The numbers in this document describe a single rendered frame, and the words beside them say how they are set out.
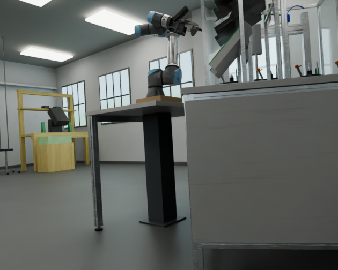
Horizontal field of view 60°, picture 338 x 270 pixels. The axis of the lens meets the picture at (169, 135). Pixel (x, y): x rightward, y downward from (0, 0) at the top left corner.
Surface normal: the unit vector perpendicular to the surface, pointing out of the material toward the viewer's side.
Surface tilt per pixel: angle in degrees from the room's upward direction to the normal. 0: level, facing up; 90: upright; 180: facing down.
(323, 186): 90
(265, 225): 90
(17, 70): 90
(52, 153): 90
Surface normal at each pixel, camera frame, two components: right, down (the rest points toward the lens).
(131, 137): -0.64, 0.03
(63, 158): 0.80, -0.05
